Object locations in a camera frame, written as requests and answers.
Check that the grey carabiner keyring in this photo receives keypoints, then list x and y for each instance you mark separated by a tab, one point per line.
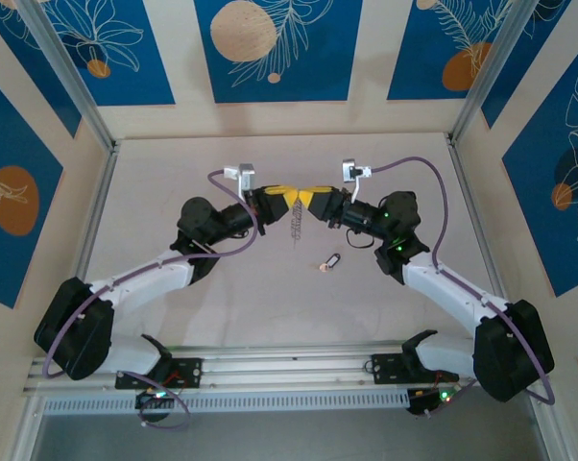
296	223

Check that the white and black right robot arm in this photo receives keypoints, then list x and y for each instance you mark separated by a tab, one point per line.
452	293

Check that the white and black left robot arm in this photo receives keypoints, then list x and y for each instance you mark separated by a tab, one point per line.
140	278

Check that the black controller board with LED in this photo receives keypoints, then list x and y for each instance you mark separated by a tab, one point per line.
421	401
150	401

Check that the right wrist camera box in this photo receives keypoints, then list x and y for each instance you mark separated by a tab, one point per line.
350	169

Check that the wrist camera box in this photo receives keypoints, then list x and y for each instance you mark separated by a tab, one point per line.
246	174
350	169

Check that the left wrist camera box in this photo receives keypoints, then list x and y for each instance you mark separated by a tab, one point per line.
246	174

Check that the aluminium side rail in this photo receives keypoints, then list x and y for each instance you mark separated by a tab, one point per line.
93	225
458	168

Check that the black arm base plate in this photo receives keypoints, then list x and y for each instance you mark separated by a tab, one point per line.
188	372
390	370

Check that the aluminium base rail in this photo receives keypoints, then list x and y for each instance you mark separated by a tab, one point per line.
289	372

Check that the aluminium frame post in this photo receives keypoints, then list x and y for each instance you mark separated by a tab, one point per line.
71	72
489	72

